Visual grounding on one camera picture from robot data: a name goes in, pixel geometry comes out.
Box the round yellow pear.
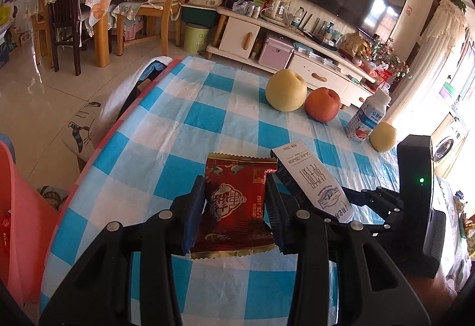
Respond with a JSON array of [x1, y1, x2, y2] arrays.
[[369, 122, 398, 153]]

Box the red apple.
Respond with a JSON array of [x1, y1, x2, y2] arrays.
[[305, 87, 341, 123]]

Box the white cat print stool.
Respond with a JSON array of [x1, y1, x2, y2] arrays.
[[61, 101, 112, 163]]

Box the pale green bin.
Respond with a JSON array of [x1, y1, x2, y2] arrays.
[[183, 23, 210, 55]]

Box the pink artificial flowers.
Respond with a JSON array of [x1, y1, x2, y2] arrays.
[[371, 37, 411, 80]]

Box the white and blue cloth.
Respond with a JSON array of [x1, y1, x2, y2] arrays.
[[100, 55, 175, 123]]

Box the dark wooden chair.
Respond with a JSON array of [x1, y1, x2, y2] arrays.
[[45, 0, 88, 76]]

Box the dark red snack packet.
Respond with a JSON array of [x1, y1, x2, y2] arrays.
[[190, 152, 279, 260]]

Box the blue checked tablecloth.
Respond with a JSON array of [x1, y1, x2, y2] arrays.
[[39, 55, 457, 326]]

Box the white washing machine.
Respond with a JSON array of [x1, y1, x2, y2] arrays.
[[430, 113, 468, 163]]

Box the pink metal case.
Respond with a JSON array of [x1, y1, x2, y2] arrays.
[[258, 35, 295, 71]]

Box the white yogurt drink bottle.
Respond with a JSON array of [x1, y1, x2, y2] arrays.
[[345, 89, 392, 145]]

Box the gold ornament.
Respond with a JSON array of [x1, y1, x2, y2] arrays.
[[339, 33, 366, 58]]

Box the pink plastic bin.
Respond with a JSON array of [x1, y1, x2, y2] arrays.
[[0, 141, 62, 306]]

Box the red gift bag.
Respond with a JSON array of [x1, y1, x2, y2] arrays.
[[371, 66, 394, 89]]

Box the light wooden chair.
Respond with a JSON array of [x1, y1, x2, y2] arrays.
[[115, 0, 208, 58]]

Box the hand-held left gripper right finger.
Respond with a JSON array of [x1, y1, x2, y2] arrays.
[[264, 174, 431, 326]]

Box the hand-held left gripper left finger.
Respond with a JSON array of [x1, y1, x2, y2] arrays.
[[39, 176, 206, 326]]

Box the clear water bottle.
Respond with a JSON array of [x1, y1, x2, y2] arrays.
[[291, 6, 305, 29]]

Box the white and navy milk carton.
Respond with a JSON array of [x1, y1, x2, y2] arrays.
[[270, 141, 355, 225]]

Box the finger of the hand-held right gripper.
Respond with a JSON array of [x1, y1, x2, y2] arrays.
[[367, 217, 400, 238], [339, 185, 405, 217]]

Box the yellow pear with stem dimple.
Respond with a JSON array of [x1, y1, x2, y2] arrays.
[[265, 69, 308, 112]]

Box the glass electric kettle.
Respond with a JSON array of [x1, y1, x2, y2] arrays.
[[262, 0, 294, 22]]

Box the white tv cabinet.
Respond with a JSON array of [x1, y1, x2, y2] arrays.
[[206, 6, 377, 109]]

